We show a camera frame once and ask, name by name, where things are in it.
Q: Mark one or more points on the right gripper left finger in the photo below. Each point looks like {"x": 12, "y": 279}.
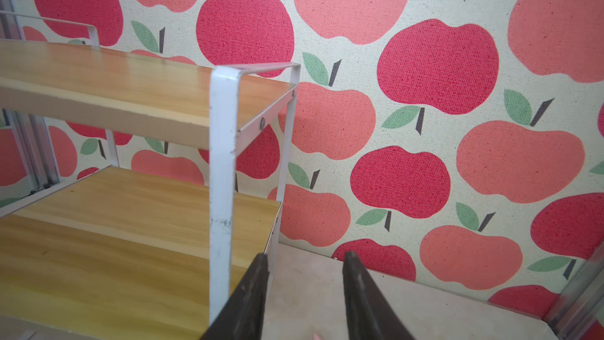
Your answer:
{"x": 243, "y": 315}

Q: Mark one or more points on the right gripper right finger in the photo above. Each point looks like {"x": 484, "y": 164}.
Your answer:
{"x": 368, "y": 313}

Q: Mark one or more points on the two-tier wooden shelf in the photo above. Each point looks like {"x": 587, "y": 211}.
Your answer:
{"x": 127, "y": 255}

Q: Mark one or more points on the right aluminium frame post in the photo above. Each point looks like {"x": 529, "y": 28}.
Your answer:
{"x": 581, "y": 301}

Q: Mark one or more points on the aluminium frame post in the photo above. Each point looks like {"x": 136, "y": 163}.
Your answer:
{"x": 581, "y": 301}
{"x": 18, "y": 170}

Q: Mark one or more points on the left aluminium frame post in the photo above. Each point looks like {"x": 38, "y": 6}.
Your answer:
{"x": 18, "y": 170}

